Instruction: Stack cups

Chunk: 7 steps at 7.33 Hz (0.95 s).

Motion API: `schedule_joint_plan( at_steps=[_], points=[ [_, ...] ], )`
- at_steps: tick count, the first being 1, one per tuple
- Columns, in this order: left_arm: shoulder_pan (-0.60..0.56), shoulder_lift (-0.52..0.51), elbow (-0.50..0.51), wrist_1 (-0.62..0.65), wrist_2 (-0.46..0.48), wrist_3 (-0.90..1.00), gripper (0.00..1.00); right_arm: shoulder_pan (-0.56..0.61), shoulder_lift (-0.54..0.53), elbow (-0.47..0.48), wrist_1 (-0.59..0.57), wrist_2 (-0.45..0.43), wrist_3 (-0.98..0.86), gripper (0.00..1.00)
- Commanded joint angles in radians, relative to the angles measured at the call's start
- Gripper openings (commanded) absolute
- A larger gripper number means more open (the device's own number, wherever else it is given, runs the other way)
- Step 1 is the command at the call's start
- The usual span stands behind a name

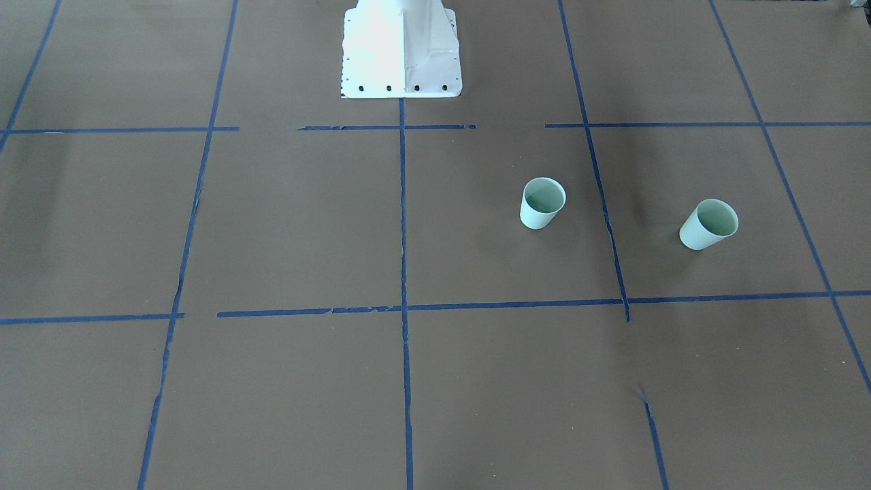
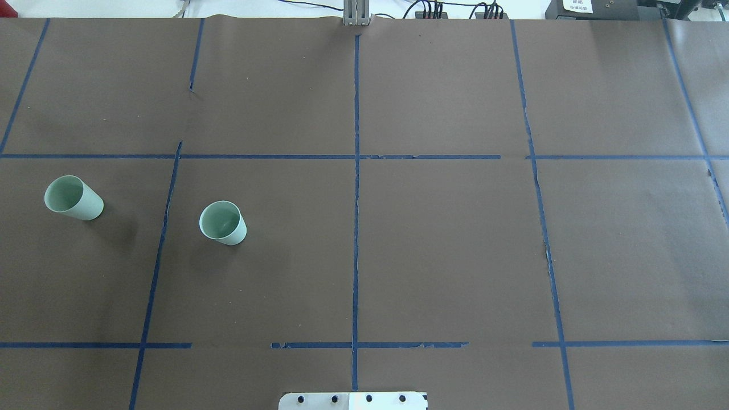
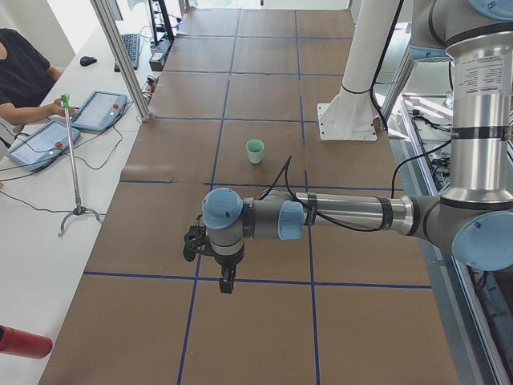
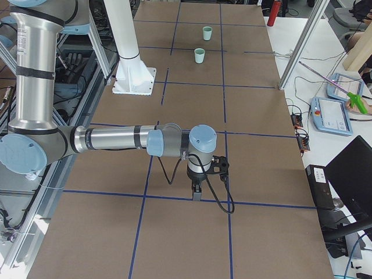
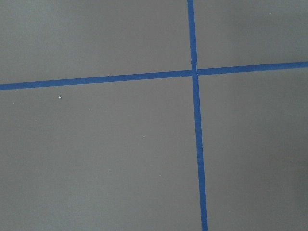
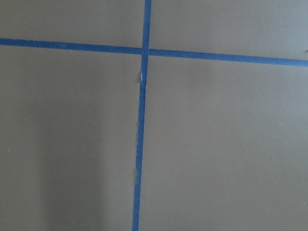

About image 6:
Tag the long blue tape strip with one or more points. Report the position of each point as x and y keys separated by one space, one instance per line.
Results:
x=152 y=52

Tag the crossing blue tape strip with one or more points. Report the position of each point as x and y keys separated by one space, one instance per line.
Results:
x=141 y=113

